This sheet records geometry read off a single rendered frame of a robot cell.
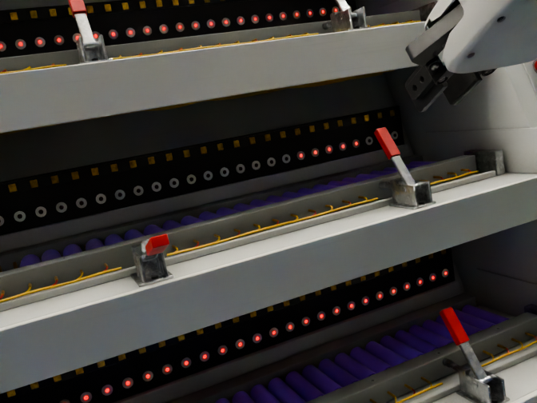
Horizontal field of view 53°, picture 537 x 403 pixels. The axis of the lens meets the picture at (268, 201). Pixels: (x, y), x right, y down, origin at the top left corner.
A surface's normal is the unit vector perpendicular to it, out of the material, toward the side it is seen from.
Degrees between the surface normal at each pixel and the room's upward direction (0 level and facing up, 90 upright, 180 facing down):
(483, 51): 169
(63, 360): 111
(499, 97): 90
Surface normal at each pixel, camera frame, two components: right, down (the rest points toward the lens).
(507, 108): -0.90, 0.22
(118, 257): 0.41, 0.08
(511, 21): 0.26, 0.89
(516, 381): -0.17, -0.97
